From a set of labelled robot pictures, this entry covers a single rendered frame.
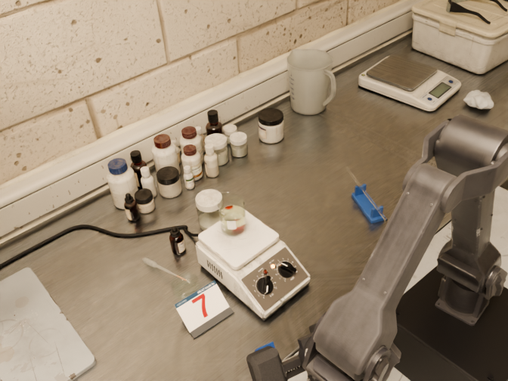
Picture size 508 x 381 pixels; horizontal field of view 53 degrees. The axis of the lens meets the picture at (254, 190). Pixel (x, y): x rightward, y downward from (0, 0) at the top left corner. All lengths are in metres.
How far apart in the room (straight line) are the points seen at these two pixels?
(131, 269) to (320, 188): 0.48
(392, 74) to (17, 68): 1.03
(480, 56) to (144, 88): 1.02
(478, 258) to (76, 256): 0.80
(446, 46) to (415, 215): 1.31
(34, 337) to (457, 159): 0.79
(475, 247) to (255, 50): 0.94
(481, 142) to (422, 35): 1.29
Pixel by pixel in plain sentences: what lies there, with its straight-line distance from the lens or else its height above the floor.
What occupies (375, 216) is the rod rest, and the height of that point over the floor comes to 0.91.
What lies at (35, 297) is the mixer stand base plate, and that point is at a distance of 1.12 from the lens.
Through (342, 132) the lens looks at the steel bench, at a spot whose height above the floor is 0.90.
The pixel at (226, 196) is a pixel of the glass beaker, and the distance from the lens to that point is 1.00.
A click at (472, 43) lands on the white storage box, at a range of 1.76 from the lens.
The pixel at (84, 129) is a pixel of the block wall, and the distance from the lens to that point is 1.27.
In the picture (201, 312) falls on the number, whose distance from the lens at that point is 0.99.
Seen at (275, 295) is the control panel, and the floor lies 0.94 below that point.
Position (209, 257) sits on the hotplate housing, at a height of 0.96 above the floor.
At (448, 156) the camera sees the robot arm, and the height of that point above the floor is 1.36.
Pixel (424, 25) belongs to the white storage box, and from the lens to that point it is 1.84.
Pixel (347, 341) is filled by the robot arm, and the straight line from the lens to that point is 0.55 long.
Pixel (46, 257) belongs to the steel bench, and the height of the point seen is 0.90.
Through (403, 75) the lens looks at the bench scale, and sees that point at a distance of 1.63.
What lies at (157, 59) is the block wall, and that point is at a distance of 1.30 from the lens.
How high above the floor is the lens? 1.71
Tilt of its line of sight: 41 degrees down
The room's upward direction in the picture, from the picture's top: 4 degrees counter-clockwise
